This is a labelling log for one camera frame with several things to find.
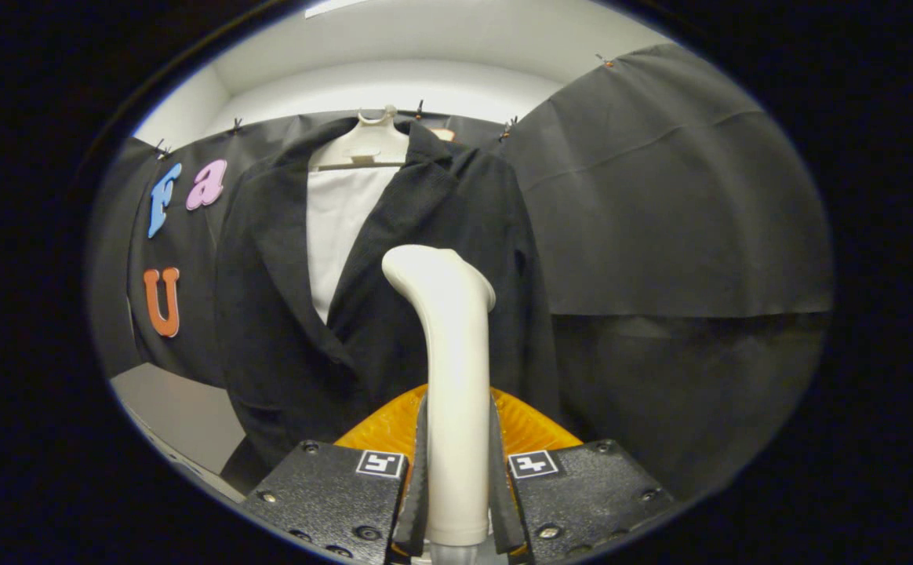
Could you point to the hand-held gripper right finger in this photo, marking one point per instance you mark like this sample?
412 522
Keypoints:
590 494

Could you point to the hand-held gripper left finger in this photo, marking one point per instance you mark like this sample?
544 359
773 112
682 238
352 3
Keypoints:
323 494

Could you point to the black suit jacket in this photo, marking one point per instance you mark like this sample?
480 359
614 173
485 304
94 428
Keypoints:
284 314

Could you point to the white garment steamer head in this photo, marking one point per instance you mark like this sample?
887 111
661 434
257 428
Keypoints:
456 353

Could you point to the black backdrop cloth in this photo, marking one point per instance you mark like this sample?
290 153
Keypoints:
660 196

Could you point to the cream plastic hanger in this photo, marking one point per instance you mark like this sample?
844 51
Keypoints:
362 145

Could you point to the row of backdrop clips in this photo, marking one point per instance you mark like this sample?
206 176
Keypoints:
420 108

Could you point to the ceiling light panel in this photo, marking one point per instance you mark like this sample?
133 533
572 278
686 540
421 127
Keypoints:
331 6

